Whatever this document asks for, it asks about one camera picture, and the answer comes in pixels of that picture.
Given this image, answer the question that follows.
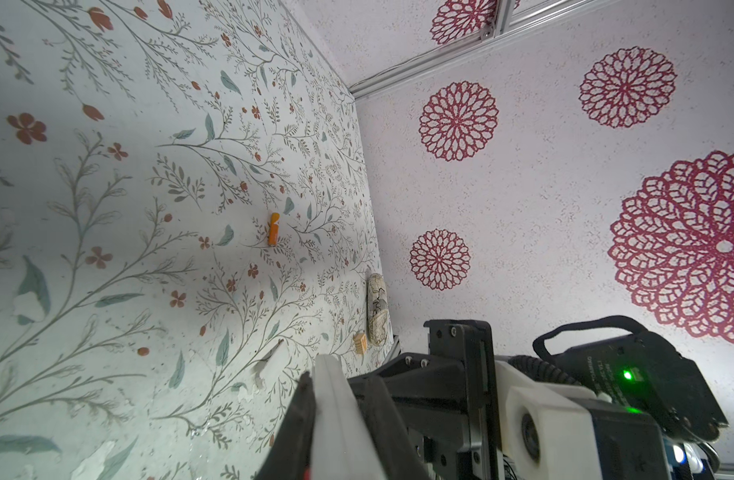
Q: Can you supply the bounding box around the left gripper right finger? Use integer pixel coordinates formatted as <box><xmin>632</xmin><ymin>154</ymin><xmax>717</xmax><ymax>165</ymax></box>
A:
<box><xmin>360</xmin><ymin>376</ymin><xmax>429</xmax><ymax>480</ymax></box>

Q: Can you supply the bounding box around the small orange block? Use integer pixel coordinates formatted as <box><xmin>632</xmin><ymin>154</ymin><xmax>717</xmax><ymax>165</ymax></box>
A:
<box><xmin>353</xmin><ymin>332</ymin><xmax>369</xmax><ymax>355</ymax></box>

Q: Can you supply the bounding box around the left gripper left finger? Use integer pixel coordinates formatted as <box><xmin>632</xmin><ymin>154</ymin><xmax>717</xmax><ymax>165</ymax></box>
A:
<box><xmin>256</xmin><ymin>372</ymin><xmax>316</xmax><ymax>480</ymax></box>

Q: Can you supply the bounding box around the patterned oval stone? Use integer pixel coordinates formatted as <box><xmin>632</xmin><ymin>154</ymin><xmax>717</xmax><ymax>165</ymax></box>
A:
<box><xmin>367</xmin><ymin>273</ymin><xmax>389</xmax><ymax>346</ymax></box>

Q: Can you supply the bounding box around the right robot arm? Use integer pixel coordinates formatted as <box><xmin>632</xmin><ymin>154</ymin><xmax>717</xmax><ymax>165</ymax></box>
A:
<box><xmin>350</xmin><ymin>315</ymin><xmax>728</xmax><ymax>479</ymax></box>

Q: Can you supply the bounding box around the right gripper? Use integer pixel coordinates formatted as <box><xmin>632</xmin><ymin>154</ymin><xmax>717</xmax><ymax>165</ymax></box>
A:
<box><xmin>347</xmin><ymin>320</ymin><xmax>505</xmax><ymax>479</ymax></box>

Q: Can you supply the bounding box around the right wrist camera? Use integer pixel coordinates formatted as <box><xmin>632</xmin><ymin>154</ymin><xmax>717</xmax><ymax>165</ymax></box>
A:
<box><xmin>494</xmin><ymin>359</ymin><xmax>671</xmax><ymax>479</ymax></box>

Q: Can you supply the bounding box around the white battery cover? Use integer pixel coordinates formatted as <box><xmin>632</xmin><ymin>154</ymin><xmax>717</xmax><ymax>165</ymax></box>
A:
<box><xmin>253</xmin><ymin>340</ymin><xmax>290</xmax><ymax>391</ymax></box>

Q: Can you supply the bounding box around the white remote control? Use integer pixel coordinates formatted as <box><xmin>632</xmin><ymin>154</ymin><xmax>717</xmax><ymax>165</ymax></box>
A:
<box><xmin>310</xmin><ymin>355</ymin><xmax>386</xmax><ymax>480</ymax></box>

